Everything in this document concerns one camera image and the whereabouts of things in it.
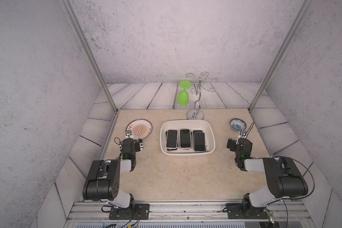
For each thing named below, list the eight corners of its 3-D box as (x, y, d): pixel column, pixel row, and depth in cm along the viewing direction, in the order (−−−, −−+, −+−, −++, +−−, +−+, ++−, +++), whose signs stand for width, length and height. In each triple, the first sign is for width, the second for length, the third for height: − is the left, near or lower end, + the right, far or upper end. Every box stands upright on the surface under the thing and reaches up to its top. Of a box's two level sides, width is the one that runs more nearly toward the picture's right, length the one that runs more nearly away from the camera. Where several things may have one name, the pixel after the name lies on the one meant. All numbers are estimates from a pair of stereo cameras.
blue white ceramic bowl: (228, 129, 109) (229, 126, 106) (230, 120, 115) (231, 116, 112) (243, 134, 106) (245, 130, 103) (245, 124, 112) (247, 121, 109)
